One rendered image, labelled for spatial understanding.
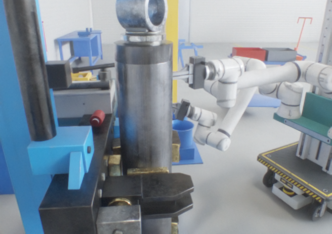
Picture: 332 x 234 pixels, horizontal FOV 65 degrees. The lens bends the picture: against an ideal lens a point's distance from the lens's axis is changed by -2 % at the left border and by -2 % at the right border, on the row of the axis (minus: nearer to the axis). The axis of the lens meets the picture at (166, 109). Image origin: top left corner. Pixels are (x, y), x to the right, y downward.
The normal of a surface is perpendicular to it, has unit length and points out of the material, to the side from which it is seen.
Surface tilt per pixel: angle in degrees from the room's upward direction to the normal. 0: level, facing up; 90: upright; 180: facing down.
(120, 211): 0
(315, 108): 90
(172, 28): 90
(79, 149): 90
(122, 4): 76
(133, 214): 0
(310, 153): 90
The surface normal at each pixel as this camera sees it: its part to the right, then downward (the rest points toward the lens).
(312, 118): -0.89, 0.17
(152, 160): 0.32, 0.35
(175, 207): 0.00, -0.93
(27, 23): 0.63, 0.29
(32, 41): 0.81, 0.22
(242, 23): 0.10, 0.37
